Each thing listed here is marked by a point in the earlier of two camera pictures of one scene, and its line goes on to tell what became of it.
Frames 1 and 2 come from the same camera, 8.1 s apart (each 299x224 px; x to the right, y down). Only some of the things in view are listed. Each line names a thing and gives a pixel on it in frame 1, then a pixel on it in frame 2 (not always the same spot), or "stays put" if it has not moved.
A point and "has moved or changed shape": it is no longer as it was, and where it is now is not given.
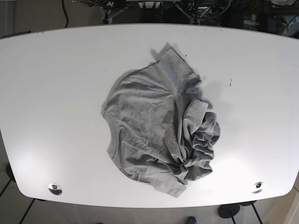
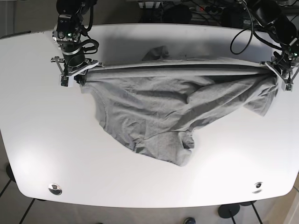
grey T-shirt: x=160 y=130 has moved or changed shape
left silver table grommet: x=55 y=188 stays put
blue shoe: x=191 y=220 stays put
